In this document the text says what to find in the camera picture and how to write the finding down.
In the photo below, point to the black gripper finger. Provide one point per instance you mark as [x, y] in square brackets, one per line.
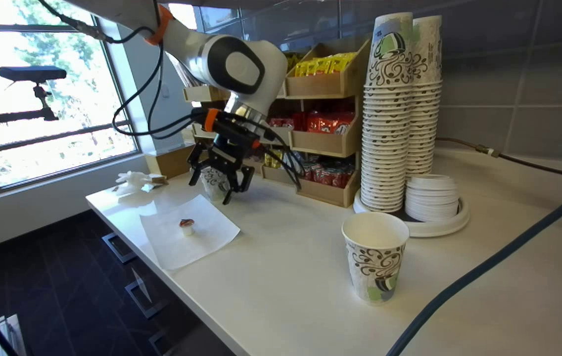
[238, 181]
[201, 161]

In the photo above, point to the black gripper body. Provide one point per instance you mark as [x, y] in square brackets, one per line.
[234, 149]

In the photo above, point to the small white creamer container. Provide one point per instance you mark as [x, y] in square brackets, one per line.
[187, 226]

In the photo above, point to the tall printed paper cup stack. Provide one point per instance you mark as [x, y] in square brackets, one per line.
[387, 131]

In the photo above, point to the stack of white cup lids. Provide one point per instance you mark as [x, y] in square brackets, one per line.
[432, 199]

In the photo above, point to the slim printed paper cup stack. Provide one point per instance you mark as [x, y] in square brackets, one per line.
[426, 100]

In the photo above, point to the yellow and white packets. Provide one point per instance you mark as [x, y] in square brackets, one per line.
[274, 161]

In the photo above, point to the small red packets pile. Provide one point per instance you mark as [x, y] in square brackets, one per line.
[288, 123]

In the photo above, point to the crumpled white tissue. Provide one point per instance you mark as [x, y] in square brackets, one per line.
[133, 181]

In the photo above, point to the white paper napkin sheet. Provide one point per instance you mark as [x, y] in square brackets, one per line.
[185, 248]

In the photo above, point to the dark red packets pile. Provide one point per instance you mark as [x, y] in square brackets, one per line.
[327, 175]

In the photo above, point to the bright red packets pile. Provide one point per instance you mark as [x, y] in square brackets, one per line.
[331, 121]

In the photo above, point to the wooden nine-bin condiment rack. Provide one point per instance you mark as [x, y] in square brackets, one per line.
[323, 86]

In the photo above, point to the bright yellow sweetener packets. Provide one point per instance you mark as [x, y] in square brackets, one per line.
[323, 64]

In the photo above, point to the white round plate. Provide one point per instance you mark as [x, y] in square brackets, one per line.
[440, 228]

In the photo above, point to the black camera stand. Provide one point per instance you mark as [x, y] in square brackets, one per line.
[30, 72]

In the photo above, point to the dark window frame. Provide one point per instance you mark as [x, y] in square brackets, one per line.
[30, 28]

